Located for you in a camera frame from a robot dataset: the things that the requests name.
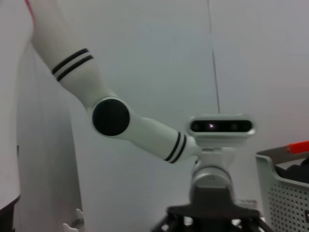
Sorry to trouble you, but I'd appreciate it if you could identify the grey perforated storage box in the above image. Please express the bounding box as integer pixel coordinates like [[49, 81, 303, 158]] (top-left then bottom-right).
[[255, 145, 309, 232]]

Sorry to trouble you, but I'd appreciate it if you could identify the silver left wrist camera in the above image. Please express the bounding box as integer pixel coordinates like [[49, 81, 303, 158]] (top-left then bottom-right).
[[187, 113, 256, 147]]

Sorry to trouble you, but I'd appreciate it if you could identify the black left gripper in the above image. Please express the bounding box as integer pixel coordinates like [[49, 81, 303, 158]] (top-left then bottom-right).
[[149, 186, 270, 232]]

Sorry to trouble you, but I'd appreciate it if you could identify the white robot torso column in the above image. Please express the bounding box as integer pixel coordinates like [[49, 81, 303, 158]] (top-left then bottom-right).
[[14, 31, 84, 232]]

